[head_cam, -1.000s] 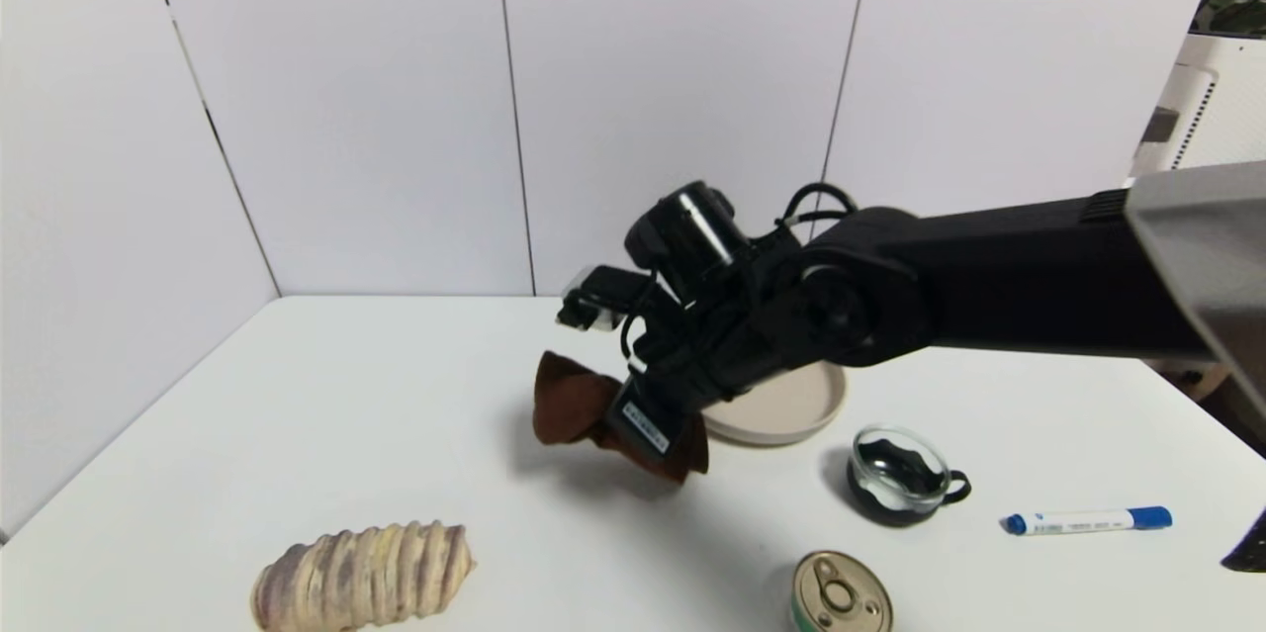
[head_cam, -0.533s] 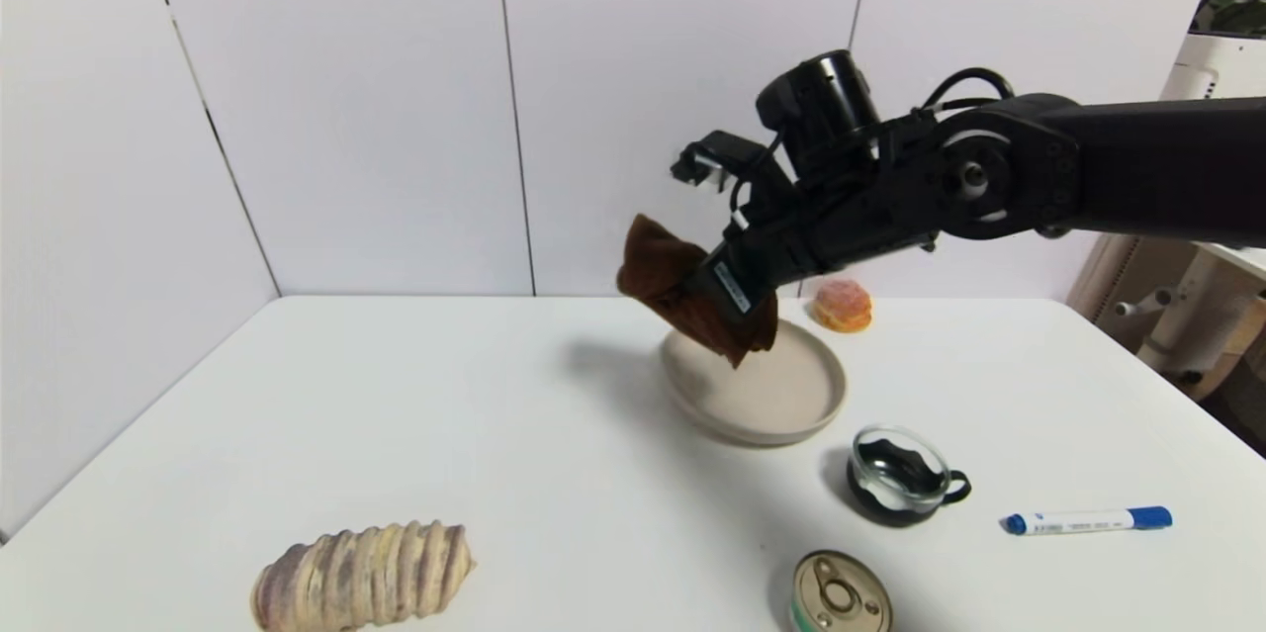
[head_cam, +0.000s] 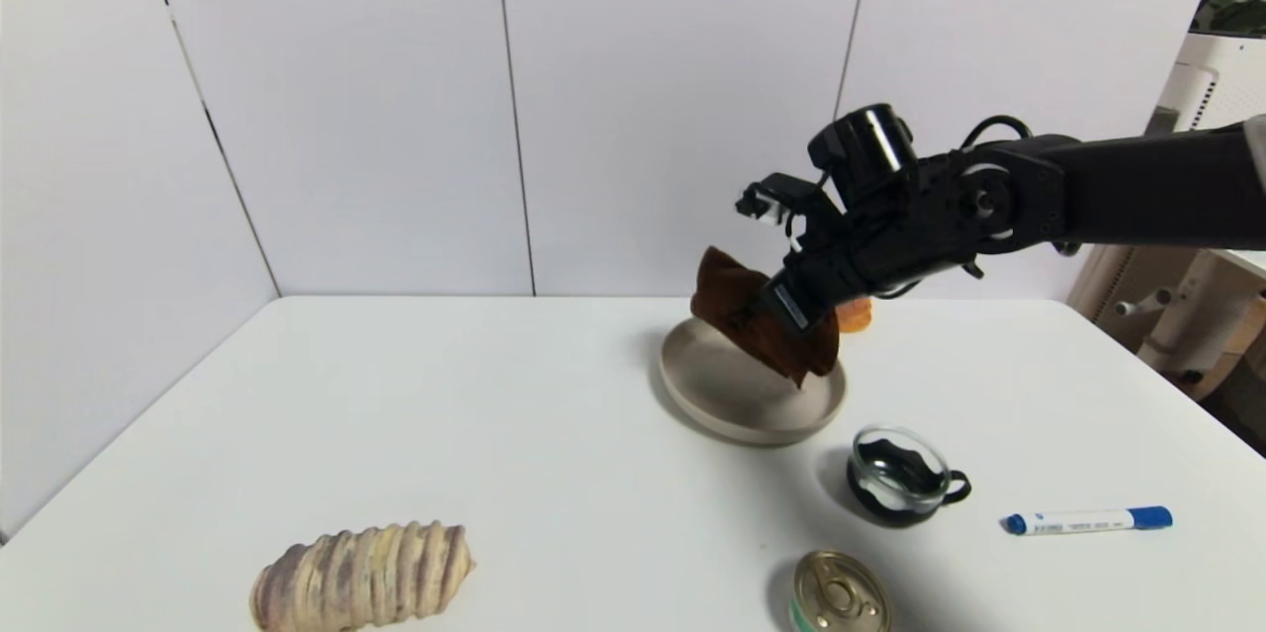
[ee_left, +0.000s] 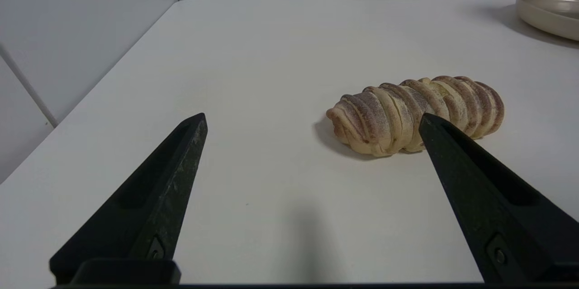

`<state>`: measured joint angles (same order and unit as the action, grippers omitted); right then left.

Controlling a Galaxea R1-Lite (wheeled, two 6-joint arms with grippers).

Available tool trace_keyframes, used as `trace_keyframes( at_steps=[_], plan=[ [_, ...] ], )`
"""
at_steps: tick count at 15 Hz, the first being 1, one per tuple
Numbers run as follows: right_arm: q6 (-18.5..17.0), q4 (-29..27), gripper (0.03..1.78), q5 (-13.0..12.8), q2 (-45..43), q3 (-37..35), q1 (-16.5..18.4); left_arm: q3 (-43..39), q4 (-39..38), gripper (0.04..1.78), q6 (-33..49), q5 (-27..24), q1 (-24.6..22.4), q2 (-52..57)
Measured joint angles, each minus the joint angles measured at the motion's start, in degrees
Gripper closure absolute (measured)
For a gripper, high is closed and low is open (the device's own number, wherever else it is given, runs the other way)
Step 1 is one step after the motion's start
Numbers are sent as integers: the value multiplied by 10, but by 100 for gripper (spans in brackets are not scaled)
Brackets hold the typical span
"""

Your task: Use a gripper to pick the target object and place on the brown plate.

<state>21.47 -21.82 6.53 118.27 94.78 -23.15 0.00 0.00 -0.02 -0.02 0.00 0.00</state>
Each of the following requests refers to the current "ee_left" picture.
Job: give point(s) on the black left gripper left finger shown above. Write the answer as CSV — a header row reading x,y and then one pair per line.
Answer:
x,y
149,207

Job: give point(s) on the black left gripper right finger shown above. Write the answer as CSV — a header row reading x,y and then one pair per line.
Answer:
x,y
488,203

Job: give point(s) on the striped twisted bread loaf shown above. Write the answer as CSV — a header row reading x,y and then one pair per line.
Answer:
x,y
416,115

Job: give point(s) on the beige round plate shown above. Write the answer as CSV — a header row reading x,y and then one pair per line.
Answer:
x,y
549,10

